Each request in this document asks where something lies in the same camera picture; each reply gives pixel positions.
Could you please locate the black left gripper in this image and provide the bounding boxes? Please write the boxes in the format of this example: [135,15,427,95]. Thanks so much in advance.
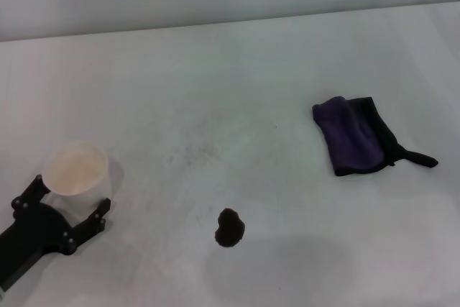
[0,174,112,283]

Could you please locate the white paper cup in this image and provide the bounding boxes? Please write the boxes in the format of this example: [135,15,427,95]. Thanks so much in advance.
[42,139,125,224]

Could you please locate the purple rag with black edge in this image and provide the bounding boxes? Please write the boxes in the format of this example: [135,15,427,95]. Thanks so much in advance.
[311,95,440,178]

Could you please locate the black water stain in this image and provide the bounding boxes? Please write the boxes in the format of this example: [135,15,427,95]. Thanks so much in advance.
[213,207,247,249]

